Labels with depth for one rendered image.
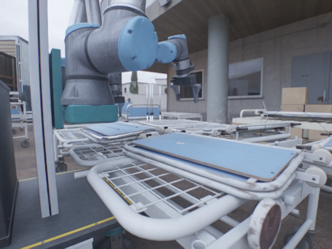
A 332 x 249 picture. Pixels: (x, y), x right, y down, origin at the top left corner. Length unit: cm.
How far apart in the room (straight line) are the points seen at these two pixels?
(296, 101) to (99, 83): 381
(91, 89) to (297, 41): 668
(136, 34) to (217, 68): 501
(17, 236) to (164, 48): 88
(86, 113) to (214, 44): 523
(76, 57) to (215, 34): 526
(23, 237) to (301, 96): 410
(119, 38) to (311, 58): 640
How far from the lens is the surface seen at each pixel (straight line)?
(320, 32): 690
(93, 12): 135
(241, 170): 61
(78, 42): 69
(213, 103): 542
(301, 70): 673
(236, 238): 49
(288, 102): 416
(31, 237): 80
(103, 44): 59
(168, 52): 85
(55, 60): 80
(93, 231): 75
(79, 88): 66
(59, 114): 79
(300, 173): 74
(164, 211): 56
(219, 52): 561
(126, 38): 54
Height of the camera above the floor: 74
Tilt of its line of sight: 6 degrees down
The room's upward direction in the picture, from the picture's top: straight up
